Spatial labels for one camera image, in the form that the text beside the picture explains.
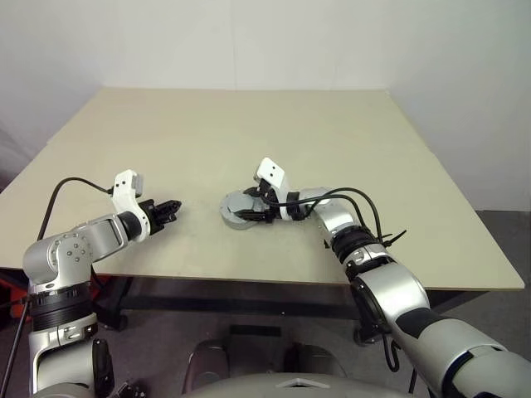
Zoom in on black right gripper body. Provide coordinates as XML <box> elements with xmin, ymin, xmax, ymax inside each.
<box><xmin>256</xmin><ymin>181</ymin><xmax>281</xmax><ymax>224</ymax></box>

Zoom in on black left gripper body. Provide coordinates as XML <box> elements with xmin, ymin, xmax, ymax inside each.
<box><xmin>139</xmin><ymin>199</ymin><xmax>168</xmax><ymax>235</ymax></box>

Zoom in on round motor housing copper windings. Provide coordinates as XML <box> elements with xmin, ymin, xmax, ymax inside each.
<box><xmin>218</xmin><ymin>198</ymin><xmax>271</xmax><ymax>231</ymax></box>

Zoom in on black flat floor strip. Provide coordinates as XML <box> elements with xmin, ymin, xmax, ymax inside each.
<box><xmin>229</xmin><ymin>324</ymin><xmax>283</xmax><ymax>337</ymax></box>

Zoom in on black zip tie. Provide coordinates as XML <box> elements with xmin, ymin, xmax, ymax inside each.
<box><xmin>380</xmin><ymin>226</ymin><xmax>410</xmax><ymax>250</ymax></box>

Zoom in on dark rounded shape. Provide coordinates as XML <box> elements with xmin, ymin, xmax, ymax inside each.
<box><xmin>285</xmin><ymin>340</ymin><xmax>348</xmax><ymax>379</ymax></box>
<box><xmin>185</xmin><ymin>337</ymin><xmax>231</xmax><ymax>391</ymax></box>

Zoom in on orange fabric object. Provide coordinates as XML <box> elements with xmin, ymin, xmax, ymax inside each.
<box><xmin>0</xmin><ymin>277</ymin><xmax>31</xmax><ymax>321</ymax></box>

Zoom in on grey robot torso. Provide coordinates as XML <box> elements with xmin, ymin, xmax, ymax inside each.
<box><xmin>177</xmin><ymin>371</ymin><xmax>366</xmax><ymax>398</ymax></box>

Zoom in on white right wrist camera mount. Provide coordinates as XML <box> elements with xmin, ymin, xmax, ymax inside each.
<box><xmin>254</xmin><ymin>157</ymin><xmax>300</xmax><ymax>221</ymax></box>

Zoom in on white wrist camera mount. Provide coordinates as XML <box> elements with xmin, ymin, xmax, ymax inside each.
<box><xmin>254</xmin><ymin>157</ymin><xmax>300</xmax><ymax>221</ymax></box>
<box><xmin>110</xmin><ymin>169</ymin><xmax>150</xmax><ymax>243</ymax></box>

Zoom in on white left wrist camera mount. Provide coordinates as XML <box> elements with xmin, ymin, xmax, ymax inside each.
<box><xmin>110</xmin><ymin>169</ymin><xmax>150</xmax><ymax>243</ymax></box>

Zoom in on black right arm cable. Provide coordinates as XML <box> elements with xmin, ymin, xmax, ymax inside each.
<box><xmin>265</xmin><ymin>187</ymin><xmax>395</xmax><ymax>245</ymax></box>

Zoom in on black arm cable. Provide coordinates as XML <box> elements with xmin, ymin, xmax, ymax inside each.
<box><xmin>0</xmin><ymin>177</ymin><xmax>115</xmax><ymax>393</ymax></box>
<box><xmin>265</xmin><ymin>187</ymin><xmax>395</xmax><ymax>245</ymax></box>

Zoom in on black metal table frame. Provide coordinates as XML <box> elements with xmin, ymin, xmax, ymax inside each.
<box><xmin>0</xmin><ymin>268</ymin><xmax>490</xmax><ymax>346</ymax></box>

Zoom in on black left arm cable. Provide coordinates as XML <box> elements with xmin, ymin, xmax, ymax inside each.
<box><xmin>0</xmin><ymin>177</ymin><xmax>115</xmax><ymax>393</ymax></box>

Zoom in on short black looped cable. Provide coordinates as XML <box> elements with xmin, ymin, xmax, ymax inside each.
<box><xmin>382</xmin><ymin>330</ymin><xmax>419</xmax><ymax>394</ymax></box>

